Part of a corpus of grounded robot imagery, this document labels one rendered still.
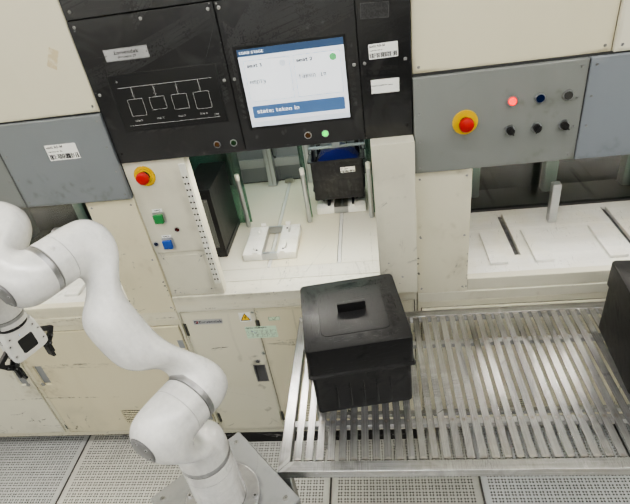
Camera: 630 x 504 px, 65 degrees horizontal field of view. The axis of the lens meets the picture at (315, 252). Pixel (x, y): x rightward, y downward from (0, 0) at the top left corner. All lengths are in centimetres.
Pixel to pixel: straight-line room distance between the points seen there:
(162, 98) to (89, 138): 27
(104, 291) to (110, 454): 170
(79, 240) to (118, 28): 66
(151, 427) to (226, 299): 85
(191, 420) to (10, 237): 49
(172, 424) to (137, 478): 149
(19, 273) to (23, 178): 84
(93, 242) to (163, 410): 36
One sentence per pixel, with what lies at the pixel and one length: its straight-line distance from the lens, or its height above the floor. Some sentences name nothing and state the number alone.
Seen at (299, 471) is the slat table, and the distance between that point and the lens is 141.
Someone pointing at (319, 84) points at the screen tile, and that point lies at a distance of 140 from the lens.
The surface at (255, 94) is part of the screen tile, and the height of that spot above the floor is 156.
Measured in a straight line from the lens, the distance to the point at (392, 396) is 148.
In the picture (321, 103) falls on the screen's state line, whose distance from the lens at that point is 142.
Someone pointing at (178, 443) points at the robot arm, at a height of 113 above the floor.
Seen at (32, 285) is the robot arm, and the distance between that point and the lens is 100.
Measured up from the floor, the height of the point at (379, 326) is 101.
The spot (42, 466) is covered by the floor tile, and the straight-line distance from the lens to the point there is 282.
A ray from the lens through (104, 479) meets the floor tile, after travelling 261.
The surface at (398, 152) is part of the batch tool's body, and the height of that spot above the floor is 137.
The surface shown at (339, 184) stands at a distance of 209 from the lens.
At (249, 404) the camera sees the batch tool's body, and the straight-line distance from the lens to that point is 223.
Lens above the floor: 194
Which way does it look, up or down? 34 degrees down
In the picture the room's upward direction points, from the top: 9 degrees counter-clockwise
